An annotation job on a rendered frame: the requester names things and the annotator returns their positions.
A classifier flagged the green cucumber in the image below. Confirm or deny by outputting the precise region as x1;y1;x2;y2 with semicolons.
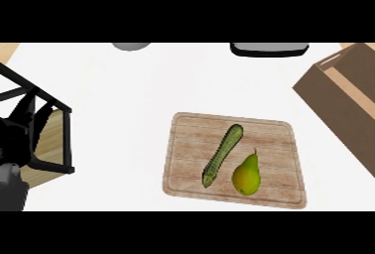
201;123;245;190

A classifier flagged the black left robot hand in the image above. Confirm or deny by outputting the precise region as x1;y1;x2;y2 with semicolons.
0;86;57;168

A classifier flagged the green yellow pear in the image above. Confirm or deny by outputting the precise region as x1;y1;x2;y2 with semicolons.
231;147;263;196

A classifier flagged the brown cardboard box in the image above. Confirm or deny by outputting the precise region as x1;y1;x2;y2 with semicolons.
291;42;375;179

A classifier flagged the wooden cutting board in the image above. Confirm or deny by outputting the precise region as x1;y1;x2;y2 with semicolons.
161;111;309;210

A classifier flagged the grey round object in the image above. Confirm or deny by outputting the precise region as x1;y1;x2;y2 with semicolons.
111;42;154;52

